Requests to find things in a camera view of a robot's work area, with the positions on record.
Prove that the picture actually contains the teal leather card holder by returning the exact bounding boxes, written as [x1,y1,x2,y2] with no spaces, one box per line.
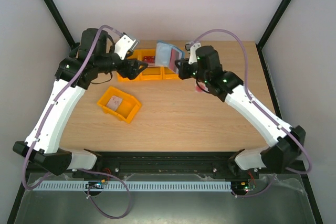
[155,40,184,67]

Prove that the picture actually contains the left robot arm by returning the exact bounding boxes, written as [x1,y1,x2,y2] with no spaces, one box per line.
[13,25,147,175]

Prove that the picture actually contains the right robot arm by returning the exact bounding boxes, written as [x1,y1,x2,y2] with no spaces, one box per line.
[175,43,306,178]

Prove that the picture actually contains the red card stack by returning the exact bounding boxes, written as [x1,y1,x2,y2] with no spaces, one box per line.
[142,56,155,67]

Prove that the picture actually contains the pink card in loose bin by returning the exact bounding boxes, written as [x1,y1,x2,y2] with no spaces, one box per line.
[106,95,123,111]

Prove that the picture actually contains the right yellow bin in row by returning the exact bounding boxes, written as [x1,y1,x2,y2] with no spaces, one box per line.
[161,67,179,80]

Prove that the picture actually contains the middle yellow bin in row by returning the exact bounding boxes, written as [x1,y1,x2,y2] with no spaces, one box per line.
[138,49,162,81]

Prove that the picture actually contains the loose yellow bin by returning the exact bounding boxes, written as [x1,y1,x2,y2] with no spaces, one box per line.
[97,86,142,124]

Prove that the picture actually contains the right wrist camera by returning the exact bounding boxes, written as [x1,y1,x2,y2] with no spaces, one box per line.
[185,41,201,65]

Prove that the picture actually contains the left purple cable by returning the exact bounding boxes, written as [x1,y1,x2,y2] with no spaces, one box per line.
[22,25,131,219]

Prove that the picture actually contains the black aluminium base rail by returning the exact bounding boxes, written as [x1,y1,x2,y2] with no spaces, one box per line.
[28,151,263,179]

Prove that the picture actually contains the slotted white cable duct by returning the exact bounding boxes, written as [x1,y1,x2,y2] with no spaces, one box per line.
[35,180,232,192]

